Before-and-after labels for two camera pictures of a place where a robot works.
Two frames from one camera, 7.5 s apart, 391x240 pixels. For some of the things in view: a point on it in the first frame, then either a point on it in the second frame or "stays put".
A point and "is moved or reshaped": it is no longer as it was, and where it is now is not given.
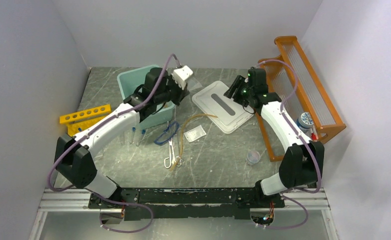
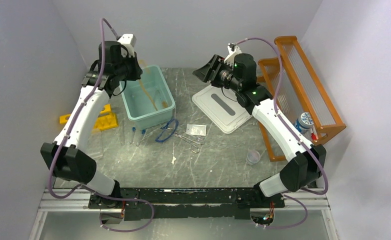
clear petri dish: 253,156 stays put
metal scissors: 172,159 -> 200,140
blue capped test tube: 133,130 stays put
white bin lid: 210,100 stays put
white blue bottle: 305,122 stays put
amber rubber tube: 181,151 is moved or reshaped
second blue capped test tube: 143,133 stays put
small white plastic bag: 195,133 is moved or reshaped
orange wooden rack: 291,80 stays put
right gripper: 237,83 -> 205,73
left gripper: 181,93 -> 138,71
